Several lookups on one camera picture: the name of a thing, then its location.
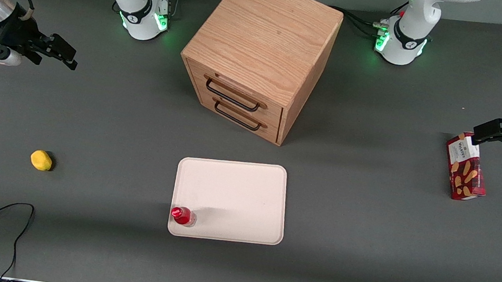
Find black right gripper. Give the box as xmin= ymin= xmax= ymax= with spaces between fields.
xmin=0 ymin=10 xmax=84 ymax=72

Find red coke bottle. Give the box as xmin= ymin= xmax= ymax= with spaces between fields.
xmin=169 ymin=205 xmax=199 ymax=229

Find cream plastic tray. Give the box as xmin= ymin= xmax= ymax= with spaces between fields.
xmin=166 ymin=153 xmax=292 ymax=249

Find red shortbread cookie box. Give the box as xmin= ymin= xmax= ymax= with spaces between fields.
xmin=439 ymin=129 xmax=493 ymax=204

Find yellow lemon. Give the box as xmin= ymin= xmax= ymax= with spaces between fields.
xmin=29 ymin=149 xmax=54 ymax=173

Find wooden drawer front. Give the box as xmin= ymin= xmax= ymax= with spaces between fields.
xmin=185 ymin=59 xmax=288 ymax=122
xmin=193 ymin=88 xmax=284 ymax=145

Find wooden drawer cabinet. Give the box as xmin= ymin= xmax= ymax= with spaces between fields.
xmin=171 ymin=0 xmax=346 ymax=152

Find black left arm base cables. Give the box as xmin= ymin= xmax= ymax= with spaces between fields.
xmin=327 ymin=0 xmax=410 ymax=43

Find black drawer handle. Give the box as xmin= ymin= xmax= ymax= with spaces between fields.
xmin=202 ymin=77 xmax=264 ymax=113
xmin=211 ymin=100 xmax=265 ymax=132

